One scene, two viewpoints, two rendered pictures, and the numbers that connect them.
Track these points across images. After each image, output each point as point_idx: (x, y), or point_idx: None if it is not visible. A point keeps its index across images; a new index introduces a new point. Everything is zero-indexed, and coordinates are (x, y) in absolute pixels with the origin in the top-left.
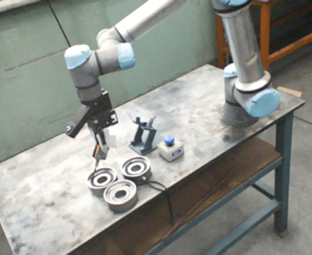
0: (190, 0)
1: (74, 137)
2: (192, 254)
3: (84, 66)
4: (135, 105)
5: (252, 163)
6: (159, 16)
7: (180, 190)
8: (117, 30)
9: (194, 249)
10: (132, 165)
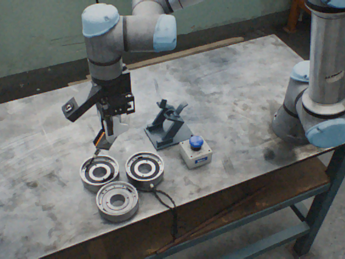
0: None
1: (73, 121)
2: (191, 254)
3: (105, 37)
4: (167, 72)
5: (292, 183)
6: None
7: None
8: None
9: (194, 248)
10: (141, 163)
